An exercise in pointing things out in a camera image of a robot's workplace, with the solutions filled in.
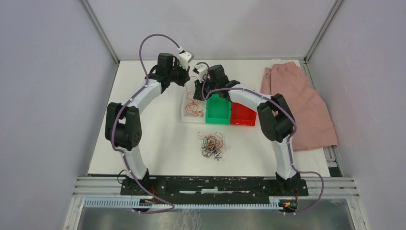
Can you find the clear plastic bin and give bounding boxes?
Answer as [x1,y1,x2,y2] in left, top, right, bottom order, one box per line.
[180,92,206,124]

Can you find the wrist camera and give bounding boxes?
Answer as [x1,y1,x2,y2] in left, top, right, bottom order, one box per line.
[192,62,209,81]
[178,47,194,70]

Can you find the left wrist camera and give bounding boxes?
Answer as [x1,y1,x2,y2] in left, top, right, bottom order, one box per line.
[178,47,194,70]

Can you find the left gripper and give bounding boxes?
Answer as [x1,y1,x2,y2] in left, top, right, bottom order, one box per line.
[168,61,191,87]

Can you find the orange cable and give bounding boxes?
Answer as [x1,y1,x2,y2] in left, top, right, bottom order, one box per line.
[184,76,204,118]

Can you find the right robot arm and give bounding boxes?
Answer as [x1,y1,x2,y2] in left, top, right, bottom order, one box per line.
[193,62,300,196]

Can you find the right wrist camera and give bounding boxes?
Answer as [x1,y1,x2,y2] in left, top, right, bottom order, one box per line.
[192,62,209,81]

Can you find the cable bundle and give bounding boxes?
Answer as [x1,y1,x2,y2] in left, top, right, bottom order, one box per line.
[197,132,230,161]

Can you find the pink cloth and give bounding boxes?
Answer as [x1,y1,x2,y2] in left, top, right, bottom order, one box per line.
[260,62,338,151]

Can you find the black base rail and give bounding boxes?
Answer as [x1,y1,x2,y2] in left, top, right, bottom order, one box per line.
[120,176,309,205]

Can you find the green plastic bin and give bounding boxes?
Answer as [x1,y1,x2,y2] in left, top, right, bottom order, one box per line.
[205,94,231,125]

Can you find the white toothed cable duct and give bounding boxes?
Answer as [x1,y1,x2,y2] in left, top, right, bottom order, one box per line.
[84,197,282,210]

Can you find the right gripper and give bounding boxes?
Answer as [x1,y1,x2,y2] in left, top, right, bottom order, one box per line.
[193,76,218,101]

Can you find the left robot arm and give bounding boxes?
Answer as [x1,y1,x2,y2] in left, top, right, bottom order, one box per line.
[105,51,193,195]

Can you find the red plastic bin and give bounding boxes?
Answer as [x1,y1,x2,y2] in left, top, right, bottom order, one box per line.
[230,102,257,127]

